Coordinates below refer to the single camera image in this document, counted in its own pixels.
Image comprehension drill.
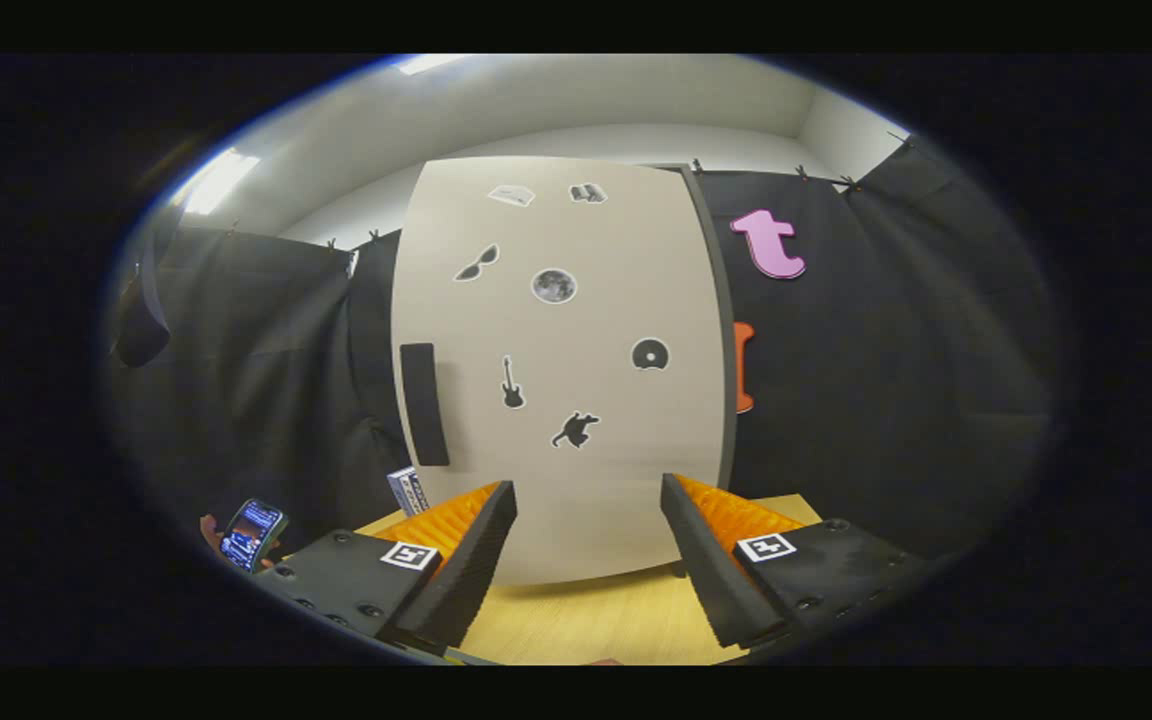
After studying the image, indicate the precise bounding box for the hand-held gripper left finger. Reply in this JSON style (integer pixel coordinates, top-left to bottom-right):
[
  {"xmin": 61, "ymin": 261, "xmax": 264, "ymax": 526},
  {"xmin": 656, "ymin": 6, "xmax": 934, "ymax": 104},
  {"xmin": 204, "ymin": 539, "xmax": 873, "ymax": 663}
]
[{"xmin": 256, "ymin": 480, "xmax": 519, "ymax": 656}]

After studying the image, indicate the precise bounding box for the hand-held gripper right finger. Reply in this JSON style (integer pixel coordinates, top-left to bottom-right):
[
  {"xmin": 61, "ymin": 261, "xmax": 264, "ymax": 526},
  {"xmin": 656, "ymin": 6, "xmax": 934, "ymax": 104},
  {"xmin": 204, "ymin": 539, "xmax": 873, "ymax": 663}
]
[{"xmin": 660, "ymin": 472, "xmax": 937, "ymax": 649}]

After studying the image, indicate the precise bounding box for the beige cabinet door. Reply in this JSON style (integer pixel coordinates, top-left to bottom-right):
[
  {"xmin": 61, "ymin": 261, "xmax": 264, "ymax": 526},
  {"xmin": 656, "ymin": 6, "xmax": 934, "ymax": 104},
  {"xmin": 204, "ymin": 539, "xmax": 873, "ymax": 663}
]
[{"xmin": 391, "ymin": 155, "xmax": 727, "ymax": 586}]

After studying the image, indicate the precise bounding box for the black door handle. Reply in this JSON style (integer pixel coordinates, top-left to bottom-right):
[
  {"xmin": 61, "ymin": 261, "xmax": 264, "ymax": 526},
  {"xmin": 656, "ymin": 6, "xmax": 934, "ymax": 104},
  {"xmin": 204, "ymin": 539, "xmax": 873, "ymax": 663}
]
[{"xmin": 399, "ymin": 342, "xmax": 451, "ymax": 468}]

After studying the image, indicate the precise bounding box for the grey cabinet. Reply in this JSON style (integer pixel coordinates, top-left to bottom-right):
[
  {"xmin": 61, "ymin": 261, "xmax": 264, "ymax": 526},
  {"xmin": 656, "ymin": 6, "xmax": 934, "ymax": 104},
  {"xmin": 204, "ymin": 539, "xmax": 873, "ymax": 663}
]
[{"xmin": 636, "ymin": 163, "xmax": 739, "ymax": 581}]

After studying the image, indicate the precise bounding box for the black smartphone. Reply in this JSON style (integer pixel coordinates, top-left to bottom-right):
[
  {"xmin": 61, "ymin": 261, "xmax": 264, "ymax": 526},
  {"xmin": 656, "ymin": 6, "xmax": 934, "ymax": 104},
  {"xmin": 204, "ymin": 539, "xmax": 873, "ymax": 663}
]
[{"xmin": 219, "ymin": 498, "xmax": 289, "ymax": 573}]

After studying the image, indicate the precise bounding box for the black backdrop cloth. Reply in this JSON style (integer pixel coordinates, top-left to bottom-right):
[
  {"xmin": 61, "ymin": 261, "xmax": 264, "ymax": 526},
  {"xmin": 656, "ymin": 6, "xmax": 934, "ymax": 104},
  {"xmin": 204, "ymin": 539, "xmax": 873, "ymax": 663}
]
[{"xmin": 106, "ymin": 130, "xmax": 1057, "ymax": 561}]

